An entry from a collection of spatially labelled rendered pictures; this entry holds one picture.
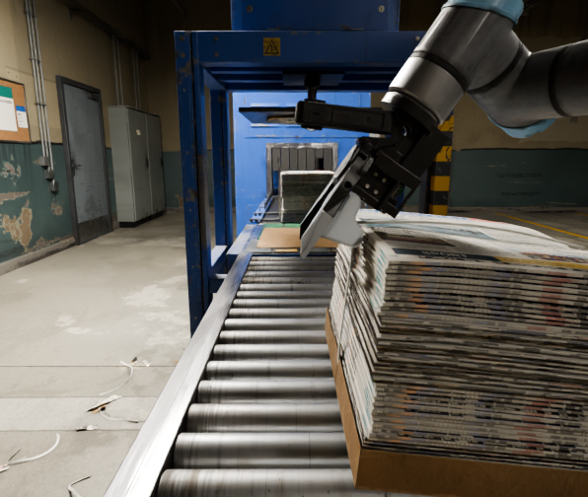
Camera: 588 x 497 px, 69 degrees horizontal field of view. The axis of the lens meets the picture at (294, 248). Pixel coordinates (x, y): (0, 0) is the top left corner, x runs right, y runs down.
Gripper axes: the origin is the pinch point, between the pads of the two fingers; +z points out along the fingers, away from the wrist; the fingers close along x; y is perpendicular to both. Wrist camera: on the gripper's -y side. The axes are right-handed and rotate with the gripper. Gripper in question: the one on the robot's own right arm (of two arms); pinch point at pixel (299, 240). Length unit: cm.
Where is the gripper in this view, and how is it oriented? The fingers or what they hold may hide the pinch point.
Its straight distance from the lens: 52.8
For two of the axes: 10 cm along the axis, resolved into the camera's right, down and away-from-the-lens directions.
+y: 8.3, 5.5, 1.0
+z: -5.6, 8.1, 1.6
